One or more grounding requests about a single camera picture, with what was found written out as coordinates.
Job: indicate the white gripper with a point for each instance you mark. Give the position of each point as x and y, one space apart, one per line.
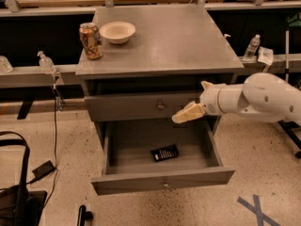
211 100

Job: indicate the closed top drawer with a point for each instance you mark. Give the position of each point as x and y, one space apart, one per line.
137 106

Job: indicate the black power adapter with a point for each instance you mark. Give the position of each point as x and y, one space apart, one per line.
43 170

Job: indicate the white ceramic bowl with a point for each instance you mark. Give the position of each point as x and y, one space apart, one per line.
117 32

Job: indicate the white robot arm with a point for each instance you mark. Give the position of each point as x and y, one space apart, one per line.
262 97

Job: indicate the orange patterned soda can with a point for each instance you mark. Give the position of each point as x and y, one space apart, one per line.
91 40

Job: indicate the white packet on rail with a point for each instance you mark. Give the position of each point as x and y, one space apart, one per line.
265 57

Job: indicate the blue tape cross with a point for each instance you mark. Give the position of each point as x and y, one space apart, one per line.
255 208

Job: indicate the clear hand sanitizer bottle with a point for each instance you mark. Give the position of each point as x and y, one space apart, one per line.
46 64

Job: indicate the black handle on floor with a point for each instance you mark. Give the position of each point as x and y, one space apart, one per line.
83 216

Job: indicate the open middle drawer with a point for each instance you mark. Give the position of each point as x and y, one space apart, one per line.
128 165

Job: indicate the clear plastic water bottle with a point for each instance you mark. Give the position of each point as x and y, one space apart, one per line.
252 47

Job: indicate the clear dome lid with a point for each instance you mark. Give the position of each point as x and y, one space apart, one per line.
5 66

